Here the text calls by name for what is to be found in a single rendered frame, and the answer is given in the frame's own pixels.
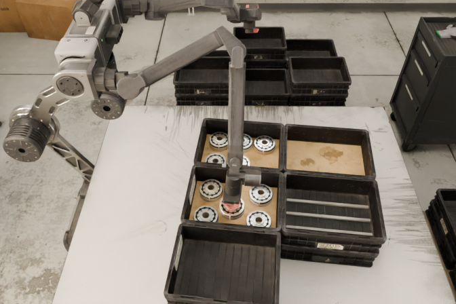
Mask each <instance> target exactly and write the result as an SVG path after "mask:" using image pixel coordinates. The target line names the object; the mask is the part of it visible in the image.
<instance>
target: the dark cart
mask: <svg viewBox="0 0 456 304"><path fill-rule="evenodd" d="M451 24H454V25H455V27H456V17H422V16H421V17H420V19H419V23H418V25H417V28H416V31H415V34H414V36H413V40H412V42H411V45H410V48H409V50H408V53H407V55H406V59H405V61H404V64H403V67H402V70H401V72H400V75H399V78H398V81H397V84H396V87H395V89H394V92H393V94H392V98H391V100H390V102H389V103H390V106H391V108H392V113H391V114H390V117H391V119H392V120H393V121H397V124H398V127H399V129H400V132H401V135H402V137H403V141H404V143H403V144H402V149H403V150H404V151H405V152H409V151H412V150H414V149H415V148H416V147H417V145H456V39H454V38H440V37H439V36H438V34H437V33H436V31H443V30H446V27H447V26H448V25H451Z"/></svg>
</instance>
